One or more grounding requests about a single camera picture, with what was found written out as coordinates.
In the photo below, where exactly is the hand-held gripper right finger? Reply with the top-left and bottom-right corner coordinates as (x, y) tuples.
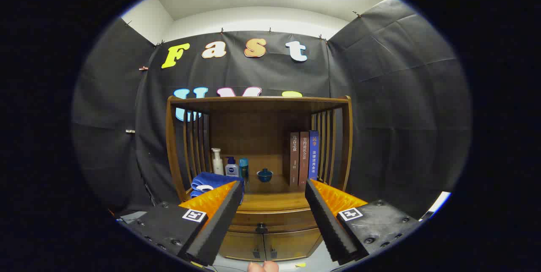
(304, 179), (423, 266)

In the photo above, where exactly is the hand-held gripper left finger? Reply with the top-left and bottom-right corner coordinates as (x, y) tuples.
(116, 180), (245, 267)

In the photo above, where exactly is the wooden drawer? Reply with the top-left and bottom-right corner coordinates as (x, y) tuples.
(228, 209), (320, 234)

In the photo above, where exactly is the wooden cabinet door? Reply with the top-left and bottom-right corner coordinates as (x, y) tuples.
(219, 231), (266, 262)
(263, 228), (322, 261)

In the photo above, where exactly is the wooden countertop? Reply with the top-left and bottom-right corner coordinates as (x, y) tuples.
(183, 154), (344, 213)

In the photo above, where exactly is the wooden cabinet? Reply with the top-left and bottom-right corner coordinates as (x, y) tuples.
(166, 96), (353, 262)

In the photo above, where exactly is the blue folded towel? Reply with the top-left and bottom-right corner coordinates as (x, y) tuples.
(190, 172), (245, 200)

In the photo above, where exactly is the white bottle with blue pump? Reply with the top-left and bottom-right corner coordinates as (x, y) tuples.
(225, 157), (240, 178)

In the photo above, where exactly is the reddish brown book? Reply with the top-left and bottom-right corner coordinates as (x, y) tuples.
(298, 132), (310, 187)

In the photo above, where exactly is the dark brown book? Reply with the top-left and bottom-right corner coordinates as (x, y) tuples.
(282, 132), (300, 187)

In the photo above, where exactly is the blue book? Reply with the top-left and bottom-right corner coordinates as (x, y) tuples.
(309, 131), (320, 181)

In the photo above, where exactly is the black backdrop cloth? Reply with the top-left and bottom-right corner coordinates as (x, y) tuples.
(71, 0), (472, 222)

